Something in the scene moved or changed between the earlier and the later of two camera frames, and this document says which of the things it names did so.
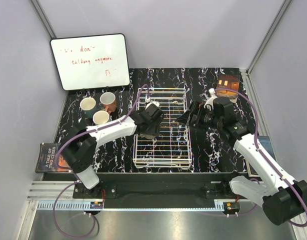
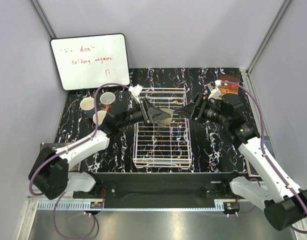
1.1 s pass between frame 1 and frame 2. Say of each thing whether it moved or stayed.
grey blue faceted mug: stayed
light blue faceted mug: stayed
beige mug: moved
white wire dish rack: stayed
